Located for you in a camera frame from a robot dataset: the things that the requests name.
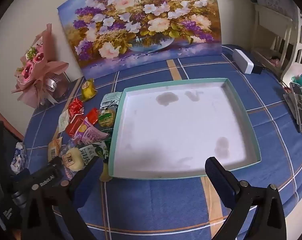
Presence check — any small yellow cake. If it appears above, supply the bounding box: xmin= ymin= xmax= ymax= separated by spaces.
xmin=100 ymin=161 xmax=113 ymax=182

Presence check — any blue plaid bedsheet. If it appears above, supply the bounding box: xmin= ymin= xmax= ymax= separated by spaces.
xmin=12 ymin=44 xmax=302 ymax=240

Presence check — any dark green cookie packet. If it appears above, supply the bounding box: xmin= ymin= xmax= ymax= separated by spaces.
xmin=101 ymin=127 xmax=114 ymax=140

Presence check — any small white snack packet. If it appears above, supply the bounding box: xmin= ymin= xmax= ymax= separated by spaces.
xmin=58 ymin=110 xmax=71 ymax=132

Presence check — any pink swiss roll packet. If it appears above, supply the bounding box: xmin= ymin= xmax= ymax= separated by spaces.
xmin=75 ymin=117 xmax=111 ymax=145

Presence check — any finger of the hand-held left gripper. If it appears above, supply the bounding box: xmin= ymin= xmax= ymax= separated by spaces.
xmin=47 ymin=156 xmax=65 ymax=178

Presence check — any green white biscuit packet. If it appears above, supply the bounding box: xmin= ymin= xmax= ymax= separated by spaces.
xmin=81 ymin=140 xmax=113 ymax=169

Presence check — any white rectangular box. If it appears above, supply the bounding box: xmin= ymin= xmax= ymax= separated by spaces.
xmin=232 ymin=49 xmax=255 ymax=75

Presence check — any red foil candy packet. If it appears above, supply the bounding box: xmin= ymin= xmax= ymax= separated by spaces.
xmin=67 ymin=98 xmax=84 ymax=117

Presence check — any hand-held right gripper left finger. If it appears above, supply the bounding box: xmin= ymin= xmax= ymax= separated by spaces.
xmin=22 ymin=156 xmax=100 ymax=240

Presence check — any teal-rimmed white box tray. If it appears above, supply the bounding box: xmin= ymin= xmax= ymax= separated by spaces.
xmin=108 ymin=78 xmax=262 ymax=180

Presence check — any flower painting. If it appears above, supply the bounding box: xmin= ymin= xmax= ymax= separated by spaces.
xmin=58 ymin=0 xmax=223 ymax=78

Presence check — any blue white tissue packet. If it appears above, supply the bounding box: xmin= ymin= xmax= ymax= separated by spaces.
xmin=11 ymin=142 xmax=28 ymax=174

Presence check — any brown bread packet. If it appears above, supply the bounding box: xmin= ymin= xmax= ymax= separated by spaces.
xmin=48 ymin=137 xmax=63 ymax=163

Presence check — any clear green-label cookie packet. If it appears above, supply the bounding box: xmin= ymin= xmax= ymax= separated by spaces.
xmin=98 ymin=106 xmax=116 ymax=128

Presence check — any clear steamed cake packet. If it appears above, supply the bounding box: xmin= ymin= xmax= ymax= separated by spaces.
xmin=59 ymin=144 xmax=91 ymax=180

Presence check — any pink flower bouquet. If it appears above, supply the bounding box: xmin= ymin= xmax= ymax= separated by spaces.
xmin=11 ymin=23 xmax=70 ymax=109

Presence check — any yellow bread packet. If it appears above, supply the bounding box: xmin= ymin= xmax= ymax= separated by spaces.
xmin=81 ymin=78 xmax=96 ymax=102

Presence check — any red patterned snack packet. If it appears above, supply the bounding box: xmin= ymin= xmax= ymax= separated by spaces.
xmin=66 ymin=116 xmax=88 ymax=137

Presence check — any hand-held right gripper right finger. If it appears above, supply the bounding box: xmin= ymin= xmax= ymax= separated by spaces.
xmin=205 ymin=156 xmax=287 ymax=240

